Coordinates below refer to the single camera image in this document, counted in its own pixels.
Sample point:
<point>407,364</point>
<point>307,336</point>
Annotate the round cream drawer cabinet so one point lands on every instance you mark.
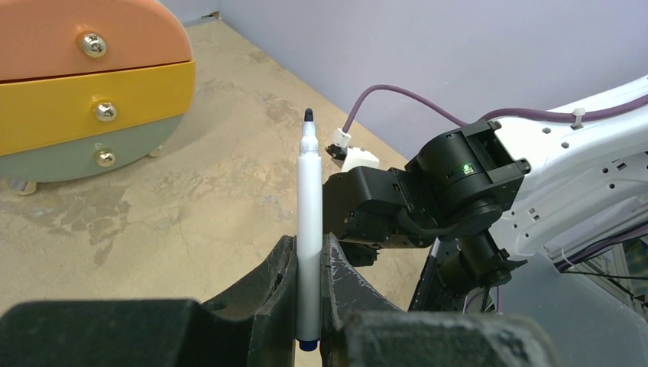
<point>88,87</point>

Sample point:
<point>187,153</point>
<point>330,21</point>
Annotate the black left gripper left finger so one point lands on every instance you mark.
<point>251,323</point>

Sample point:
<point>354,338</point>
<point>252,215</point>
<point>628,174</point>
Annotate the grey marker pen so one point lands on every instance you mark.
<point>309,237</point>

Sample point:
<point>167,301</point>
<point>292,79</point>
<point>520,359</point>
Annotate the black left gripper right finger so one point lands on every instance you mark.
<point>360,327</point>

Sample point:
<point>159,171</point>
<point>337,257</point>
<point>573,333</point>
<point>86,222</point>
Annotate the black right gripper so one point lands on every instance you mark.
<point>360,207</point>

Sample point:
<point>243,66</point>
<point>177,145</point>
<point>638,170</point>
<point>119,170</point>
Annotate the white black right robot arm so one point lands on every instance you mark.
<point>571,182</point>

